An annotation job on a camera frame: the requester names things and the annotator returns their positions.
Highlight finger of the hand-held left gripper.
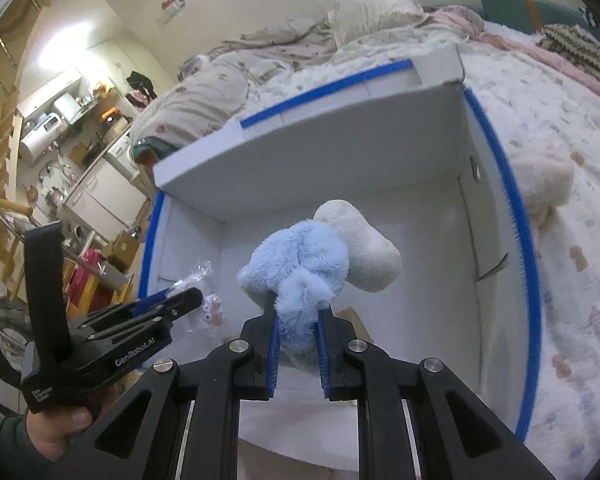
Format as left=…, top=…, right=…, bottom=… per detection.
left=130, top=287, right=178, bottom=316
left=145, top=287, right=204, bottom=326

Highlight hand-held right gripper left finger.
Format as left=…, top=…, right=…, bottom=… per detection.
left=55, top=305, right=281, bottom=480

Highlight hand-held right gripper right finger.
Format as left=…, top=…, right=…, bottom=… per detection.
left=316, top=307, right=556, bottom=480

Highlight clear packet with small toy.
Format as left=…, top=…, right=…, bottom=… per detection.
left=182, top=259, right=227, bottom=333

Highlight blue and cream plush toy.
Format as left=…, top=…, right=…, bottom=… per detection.
left=236, top=200, right=403, bottom=371

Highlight blue and white cardboard box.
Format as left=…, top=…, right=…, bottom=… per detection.
left=139, top=42, right=538, bottom=461

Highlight cream fluffy plush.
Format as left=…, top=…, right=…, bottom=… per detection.
left=507, top=147, right=576, bottom=231

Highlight person's left hand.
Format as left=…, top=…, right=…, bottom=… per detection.
left=25, top=400, right=96, bottom=461

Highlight brown cardboard box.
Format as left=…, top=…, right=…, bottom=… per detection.
left=105, top=232, right=141, bottom=271

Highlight pink red bag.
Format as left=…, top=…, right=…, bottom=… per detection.
left=67, top=249, right=106, bottom=306

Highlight grey clothes pile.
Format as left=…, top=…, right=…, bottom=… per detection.
left=0, top=280, right=36, bottom=386

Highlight white kitchen cabinet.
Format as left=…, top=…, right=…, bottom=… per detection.
left=62, top=160, right=148, bottom=233

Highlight white washing machine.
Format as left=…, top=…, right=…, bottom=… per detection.
left=104, top=132, right=141, bottom=181

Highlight yellow wooden staircase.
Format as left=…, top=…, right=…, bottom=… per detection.
left=0, top=35, right=36, bottom=286

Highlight white water heater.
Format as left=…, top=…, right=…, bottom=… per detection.
left=19, top=127, right=51, bottom=163

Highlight grey printed quilt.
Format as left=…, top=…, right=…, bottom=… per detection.
left=130, top=15, right=341, bottom=161

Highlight white tall appliance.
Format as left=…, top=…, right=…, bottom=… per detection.
left=54, top=94, right=78, bottom=123

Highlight hanging dark clothes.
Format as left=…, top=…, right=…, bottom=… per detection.
left=126, top=71, right=158, bottom=108

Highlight cream patterned pillow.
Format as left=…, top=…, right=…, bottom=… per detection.
left=327, top=0, right=428, bottom=46

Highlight pink blanket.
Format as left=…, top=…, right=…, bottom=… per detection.
left=420, top=5, right=600, bottom=96

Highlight green upholstered headboard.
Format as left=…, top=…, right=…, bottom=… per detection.
left=477, top=0, right=600, bottom=36

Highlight brown knit blanket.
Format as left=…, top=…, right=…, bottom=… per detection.
left=537, top=22, right=600, bottom=93

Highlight white wall cabinet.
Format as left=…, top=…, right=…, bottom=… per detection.
left=17, top=70, right=83, bottom=111

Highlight red white wall decoration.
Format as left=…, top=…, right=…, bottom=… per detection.
left=157, top=0, right=187, bottom=25

